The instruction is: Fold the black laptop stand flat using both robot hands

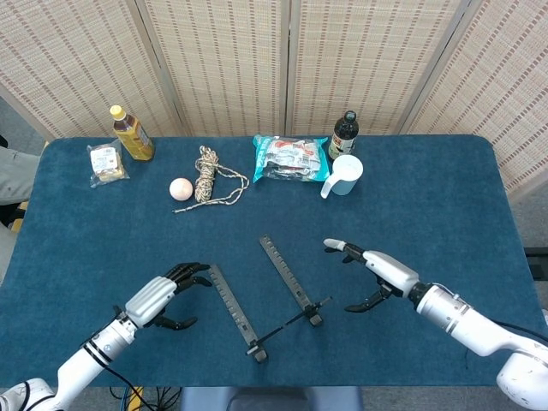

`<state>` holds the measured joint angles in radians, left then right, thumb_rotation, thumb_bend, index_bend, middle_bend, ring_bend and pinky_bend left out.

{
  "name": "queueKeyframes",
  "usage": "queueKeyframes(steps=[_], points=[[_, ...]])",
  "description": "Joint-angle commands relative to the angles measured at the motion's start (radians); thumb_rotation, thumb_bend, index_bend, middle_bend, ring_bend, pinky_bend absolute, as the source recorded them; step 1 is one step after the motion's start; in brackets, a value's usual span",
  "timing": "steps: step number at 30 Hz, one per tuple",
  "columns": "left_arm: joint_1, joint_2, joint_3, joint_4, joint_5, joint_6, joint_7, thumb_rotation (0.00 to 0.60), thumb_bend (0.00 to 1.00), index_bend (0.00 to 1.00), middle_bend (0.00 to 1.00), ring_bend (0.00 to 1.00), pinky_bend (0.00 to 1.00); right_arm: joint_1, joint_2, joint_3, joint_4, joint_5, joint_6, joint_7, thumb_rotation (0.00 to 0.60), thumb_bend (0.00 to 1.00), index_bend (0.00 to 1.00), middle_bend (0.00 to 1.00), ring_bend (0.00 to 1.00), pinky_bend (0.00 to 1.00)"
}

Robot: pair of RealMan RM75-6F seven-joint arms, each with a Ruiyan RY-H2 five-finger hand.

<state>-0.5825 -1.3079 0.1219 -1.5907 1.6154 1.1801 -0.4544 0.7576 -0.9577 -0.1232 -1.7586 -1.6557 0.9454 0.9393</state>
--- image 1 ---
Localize teal snack bag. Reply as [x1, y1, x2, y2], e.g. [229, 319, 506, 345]
[251, 134, 333, 184]

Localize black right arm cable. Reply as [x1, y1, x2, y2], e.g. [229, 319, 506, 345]
[487, 319, 548, 343]

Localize black metal rail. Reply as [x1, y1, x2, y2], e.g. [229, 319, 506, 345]
[524, 246, 548, 279]

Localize light blue measuring cup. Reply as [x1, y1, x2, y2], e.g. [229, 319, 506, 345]
[320, 154, 365, 200]

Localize blue tablecloth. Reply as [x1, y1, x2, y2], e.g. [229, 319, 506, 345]
[0, 134, 540, 389]

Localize woven folding screen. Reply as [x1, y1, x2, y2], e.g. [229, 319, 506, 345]
[0, 0, 548, 202]

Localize yellow label tea bottle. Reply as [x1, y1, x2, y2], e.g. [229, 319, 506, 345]
[109, 104, 156, 163]

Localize black floor cable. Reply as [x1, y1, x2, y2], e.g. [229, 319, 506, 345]
[109, 386, 181, 411]

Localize dark bottle black cap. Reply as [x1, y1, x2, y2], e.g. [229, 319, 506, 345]
[327, 110, 359, 162]

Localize person in grey clothing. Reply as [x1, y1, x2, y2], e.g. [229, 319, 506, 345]
[0, 145, 42, 206]

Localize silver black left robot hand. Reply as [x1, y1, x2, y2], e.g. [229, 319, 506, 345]
[123, 261, 213, 333]

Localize clear wrapped pastry pack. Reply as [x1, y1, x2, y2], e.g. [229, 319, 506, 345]
[86, 139, 131, 189]

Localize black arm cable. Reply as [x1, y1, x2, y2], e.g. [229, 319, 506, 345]
[102, 363, 145, 411]
[487, 319, 548, 343]

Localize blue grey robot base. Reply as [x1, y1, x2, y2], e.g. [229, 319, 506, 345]
[179, 386, 364, 411]

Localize beige braided rope bundle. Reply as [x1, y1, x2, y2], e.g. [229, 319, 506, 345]
[172, 145, 250, 215]

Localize black folding stand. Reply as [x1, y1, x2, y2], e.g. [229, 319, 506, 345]
[208, 233, 333, 364]

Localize pale pink ball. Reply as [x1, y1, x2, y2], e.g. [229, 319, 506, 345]
[169, 176, 194, 201]

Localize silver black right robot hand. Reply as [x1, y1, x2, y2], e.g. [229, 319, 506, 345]
[323, 238, 420, 313]

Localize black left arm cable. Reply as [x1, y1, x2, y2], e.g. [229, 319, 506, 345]
[102, 363, 145, 411]

